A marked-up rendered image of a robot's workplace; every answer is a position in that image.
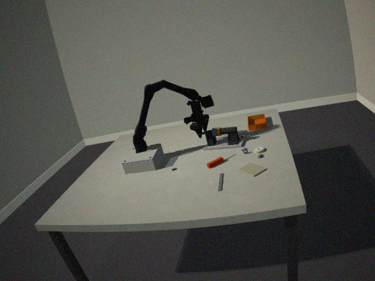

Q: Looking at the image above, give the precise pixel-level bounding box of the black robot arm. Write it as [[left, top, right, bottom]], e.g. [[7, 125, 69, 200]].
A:
[[133, 80, 214, 153]]

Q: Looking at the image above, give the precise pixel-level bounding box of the red-handled screwdriver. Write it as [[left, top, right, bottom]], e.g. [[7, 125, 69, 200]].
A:
[[207, 157, 224, 169]]

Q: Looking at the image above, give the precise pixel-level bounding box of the orange open tray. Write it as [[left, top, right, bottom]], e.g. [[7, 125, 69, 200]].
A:
[[248, 114, 267, 131]]

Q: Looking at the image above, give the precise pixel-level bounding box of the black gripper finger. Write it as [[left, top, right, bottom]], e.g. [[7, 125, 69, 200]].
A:
[[194, 127, 202, 138], [201, 119, 209, 132]]

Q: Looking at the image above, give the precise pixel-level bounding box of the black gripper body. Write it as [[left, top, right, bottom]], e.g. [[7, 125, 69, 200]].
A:
[[190, 110, 209, 130]]

